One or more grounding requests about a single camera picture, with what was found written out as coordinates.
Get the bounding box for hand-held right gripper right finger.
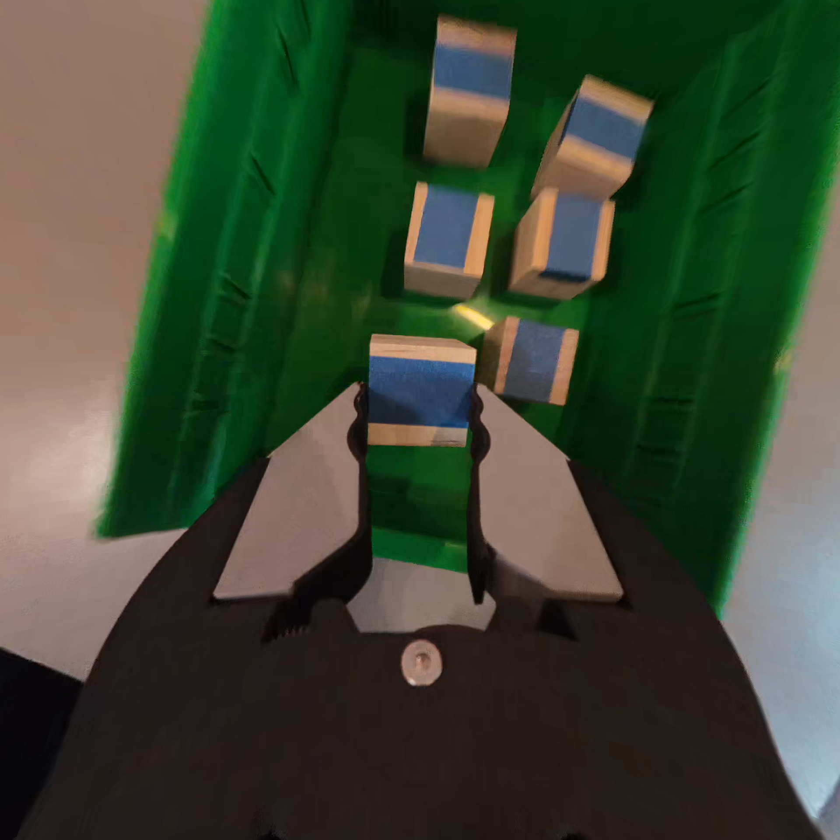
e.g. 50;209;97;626
466;384;624;606

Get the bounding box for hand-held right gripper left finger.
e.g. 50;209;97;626
211;382;374;603

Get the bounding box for blue-striped wooden cube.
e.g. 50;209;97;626
403;182;496;300
508;188;616;301
422;16;518;169
532;74;655;199
367;333;477;449
482;316;580;406

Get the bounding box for green plastic bin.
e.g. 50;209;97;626
95;0;840;621

